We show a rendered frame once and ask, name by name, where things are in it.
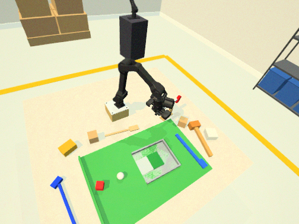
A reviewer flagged red block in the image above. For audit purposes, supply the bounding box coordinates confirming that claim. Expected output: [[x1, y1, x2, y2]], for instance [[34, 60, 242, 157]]
[[96, 181, 104, 191]]

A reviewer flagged orange mallet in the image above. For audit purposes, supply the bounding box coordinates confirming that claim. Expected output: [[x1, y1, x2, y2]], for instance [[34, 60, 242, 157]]
[[188, 120, 213, 157]]

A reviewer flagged green flat mat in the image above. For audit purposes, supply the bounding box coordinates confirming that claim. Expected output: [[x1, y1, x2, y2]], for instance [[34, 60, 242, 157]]
[[81, 119, 212, 224]]

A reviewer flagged white golf ball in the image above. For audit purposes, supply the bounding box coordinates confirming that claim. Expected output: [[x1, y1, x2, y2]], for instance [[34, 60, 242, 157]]
[[117, 172, 124, 180]]

